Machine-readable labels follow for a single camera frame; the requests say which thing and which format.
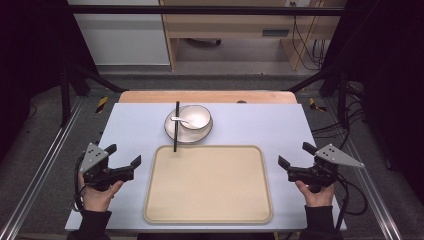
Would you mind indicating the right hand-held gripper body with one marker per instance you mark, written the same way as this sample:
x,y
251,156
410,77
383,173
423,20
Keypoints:
x,y
321,168

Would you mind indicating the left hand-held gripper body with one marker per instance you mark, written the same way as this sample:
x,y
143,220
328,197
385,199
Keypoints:
x,y
96,166

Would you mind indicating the black chopsticks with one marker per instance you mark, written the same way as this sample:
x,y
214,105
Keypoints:
x,y
176,126

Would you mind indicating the white plate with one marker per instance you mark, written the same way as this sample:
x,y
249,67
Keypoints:
x,y
186,135

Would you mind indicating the white spoon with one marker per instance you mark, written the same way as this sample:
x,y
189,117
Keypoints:
x,y
181,120

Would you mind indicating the white bowl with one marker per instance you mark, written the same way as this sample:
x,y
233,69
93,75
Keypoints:
x,y
196,116

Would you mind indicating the beige tray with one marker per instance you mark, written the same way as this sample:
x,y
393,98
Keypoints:
x,y
208,184

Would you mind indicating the person's right hand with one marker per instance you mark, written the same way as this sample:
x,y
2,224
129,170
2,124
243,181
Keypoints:
x,y
315,196

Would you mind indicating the person's left hand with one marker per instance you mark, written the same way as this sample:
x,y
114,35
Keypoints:
x,y
98,198

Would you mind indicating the white board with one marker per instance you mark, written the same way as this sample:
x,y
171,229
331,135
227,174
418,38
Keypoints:
x,y
133,133

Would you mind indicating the yellow black tape marker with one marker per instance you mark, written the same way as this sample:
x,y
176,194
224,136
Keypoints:
x,y
316,104
102,104

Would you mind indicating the wooden table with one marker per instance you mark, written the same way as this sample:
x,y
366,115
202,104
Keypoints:
x,y
206,96

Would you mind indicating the white cabinet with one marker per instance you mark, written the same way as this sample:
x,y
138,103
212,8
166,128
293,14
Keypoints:
x,y
123,36

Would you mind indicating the wooden desk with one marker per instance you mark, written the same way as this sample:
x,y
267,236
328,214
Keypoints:
x,y
233,23

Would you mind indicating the aluminium rail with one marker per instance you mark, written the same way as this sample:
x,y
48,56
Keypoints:
x,y
38,170
370,186

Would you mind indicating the black metal frame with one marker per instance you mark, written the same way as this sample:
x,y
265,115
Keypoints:
x,y
206,10

